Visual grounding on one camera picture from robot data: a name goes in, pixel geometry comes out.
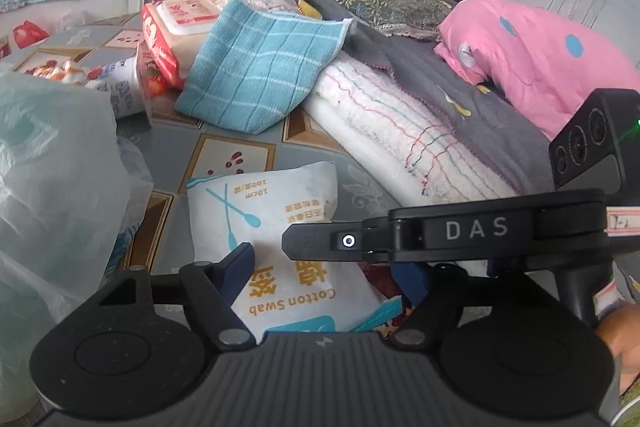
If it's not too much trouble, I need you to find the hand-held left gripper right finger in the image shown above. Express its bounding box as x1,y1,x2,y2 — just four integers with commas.
391,262,539,349

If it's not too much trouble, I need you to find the red strawberry packet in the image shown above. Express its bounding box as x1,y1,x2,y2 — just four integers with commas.
135,41,167,108

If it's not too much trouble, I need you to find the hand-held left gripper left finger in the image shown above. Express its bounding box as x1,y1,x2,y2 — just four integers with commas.
97,242,257,349

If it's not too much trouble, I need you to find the grey blanket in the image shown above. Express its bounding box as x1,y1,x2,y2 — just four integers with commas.
289,0,557,198

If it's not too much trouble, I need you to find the red white wipes pack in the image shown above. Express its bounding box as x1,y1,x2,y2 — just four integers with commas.
141,0,224,90

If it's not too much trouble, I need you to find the large translucent plastic bag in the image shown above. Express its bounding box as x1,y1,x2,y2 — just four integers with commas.
0,66,154,423

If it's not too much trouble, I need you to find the blue checked towel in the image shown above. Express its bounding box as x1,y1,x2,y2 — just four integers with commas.
174,0,354,136

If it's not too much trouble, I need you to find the white striped towel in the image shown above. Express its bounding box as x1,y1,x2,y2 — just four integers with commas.
302,56,522,208

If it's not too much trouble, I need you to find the pink dotted quilt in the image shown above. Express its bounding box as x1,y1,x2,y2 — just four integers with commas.
433,0,640,144

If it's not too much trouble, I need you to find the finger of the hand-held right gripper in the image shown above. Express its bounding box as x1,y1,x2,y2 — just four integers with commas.
281,217,401,263

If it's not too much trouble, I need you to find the white cotton swab bag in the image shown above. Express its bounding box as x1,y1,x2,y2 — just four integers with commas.
187,160,402,344

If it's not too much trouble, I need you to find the small white plastic bag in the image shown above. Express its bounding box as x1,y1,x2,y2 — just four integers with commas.
54,10,91,33

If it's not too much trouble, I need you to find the person's right hand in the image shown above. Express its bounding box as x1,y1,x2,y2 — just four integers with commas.
594,305,640,396

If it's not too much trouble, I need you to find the orange white snack packet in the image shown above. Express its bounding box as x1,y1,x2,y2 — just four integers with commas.
34,59,109,90

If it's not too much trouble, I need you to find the red plastic bag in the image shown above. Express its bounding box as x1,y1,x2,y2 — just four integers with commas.
10,20,50,50

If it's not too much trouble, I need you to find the white tube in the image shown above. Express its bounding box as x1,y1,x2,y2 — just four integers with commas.
92,56,151,120

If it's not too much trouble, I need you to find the patterned tablecloth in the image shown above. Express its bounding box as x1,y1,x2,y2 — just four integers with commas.
0,12,401,290

